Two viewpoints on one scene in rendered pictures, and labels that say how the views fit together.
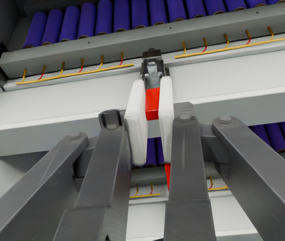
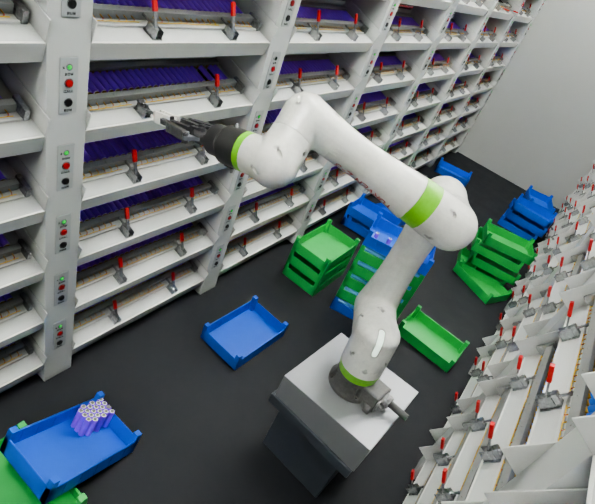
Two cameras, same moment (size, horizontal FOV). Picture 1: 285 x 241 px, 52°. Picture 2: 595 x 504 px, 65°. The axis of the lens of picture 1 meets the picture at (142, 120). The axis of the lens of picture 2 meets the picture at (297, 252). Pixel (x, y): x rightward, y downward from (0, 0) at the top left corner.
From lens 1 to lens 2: 1.14 m
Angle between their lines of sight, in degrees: 60
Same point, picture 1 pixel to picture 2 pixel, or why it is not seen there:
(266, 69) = (171, 108)
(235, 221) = (156, 175)
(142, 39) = (133, 95)
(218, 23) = (155, 91)
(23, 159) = not seen: hidden behind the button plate
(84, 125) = (124, 127)
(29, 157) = not seen: hidden behind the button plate
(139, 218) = (117, 180)
